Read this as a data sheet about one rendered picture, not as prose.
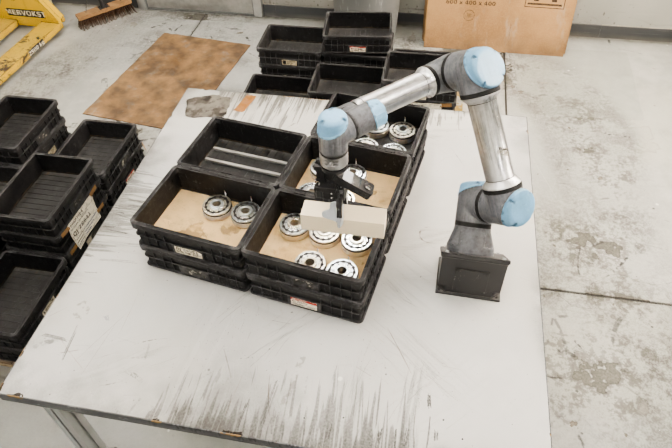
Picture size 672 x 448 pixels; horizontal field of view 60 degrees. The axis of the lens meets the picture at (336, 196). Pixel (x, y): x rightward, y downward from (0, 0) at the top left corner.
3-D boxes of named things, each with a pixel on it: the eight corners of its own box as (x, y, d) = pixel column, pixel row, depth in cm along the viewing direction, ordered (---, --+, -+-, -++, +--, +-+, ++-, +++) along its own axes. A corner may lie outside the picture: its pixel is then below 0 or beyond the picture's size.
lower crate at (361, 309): (387, 257, 207) (389, 235, 198) (362, 327, 187) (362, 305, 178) (283, 232, 217) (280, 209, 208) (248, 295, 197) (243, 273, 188)
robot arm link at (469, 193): (474, 221, 198) (479, 181, 198) (503, 226, 186) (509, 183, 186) (446, 218, 192) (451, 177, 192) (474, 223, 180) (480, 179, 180)
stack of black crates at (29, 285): (25, 280, 274) (4, 248, 258) (84, 289, 270) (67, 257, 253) (-27, 356, 246) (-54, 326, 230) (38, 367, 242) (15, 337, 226)
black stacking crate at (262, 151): (309, 158, 229) (308, 135, 221) (280, 210, 209) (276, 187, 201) (218, 139, 239) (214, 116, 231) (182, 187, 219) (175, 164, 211)
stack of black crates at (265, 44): (332, 74, 390) (330, 27, 366) (323, 100, 369) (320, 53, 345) (273, 70, 396) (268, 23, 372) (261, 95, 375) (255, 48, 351)
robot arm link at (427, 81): (441, 51, 185) (312, 107, 165) (465, 46, 175) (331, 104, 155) (452, 86, 188) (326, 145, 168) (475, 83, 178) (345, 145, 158)
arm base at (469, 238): (490, 253, 196) (494, 223, 196) (496, 258, 181) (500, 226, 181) (444, 247, 198) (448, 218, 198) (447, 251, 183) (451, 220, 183)
